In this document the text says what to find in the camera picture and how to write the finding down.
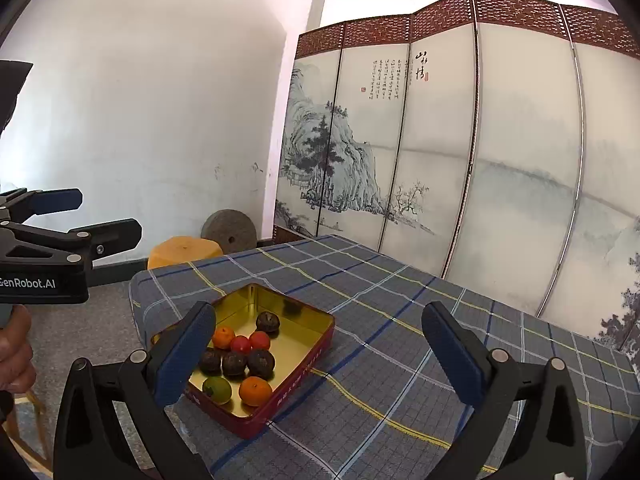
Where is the green fruit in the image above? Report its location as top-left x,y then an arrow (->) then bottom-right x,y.
202,376 -> 232,405

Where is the dark brown fruit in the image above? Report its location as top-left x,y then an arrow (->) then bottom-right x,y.
221,351 -> 247,380
198,347 -> 224,376
247,350 -> 276,380
256,311 -> 280,337

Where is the orange tangerine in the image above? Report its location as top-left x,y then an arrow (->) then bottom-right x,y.
239,376 -> 272,408
212,325 -> 235,350

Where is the small red tomato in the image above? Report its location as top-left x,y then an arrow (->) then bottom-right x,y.
250,330 -> 271,351

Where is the person's left hand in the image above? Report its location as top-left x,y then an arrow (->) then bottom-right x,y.
0,306 -> 36,393

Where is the wooden chair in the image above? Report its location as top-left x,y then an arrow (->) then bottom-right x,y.
3,390 -> 53,479

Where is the orange stool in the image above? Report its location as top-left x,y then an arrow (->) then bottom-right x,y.
148,236 -> 224,270

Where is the blue plaid tablecloth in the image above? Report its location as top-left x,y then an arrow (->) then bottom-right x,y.
129,235 -> 639,479

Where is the red gold tin box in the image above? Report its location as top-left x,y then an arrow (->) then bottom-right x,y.
150,282 -> 336,441

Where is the round grey millstone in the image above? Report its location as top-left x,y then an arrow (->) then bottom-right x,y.
201,209 -> 257,254

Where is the dark brown fruit in tin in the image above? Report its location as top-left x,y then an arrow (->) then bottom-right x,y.
256,311 -> 280,337

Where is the painted folding screen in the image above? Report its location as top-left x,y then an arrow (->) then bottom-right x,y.
274,0 -> 639,356

